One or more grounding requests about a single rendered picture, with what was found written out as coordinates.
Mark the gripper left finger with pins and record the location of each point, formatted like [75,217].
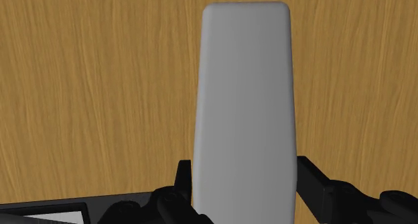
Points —
[169,207]

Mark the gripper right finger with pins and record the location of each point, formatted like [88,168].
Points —
[346,200]

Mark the grey rounded slab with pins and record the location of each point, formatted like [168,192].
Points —
[245,112]

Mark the black tablet with pale screen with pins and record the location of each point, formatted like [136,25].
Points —
[45,208]

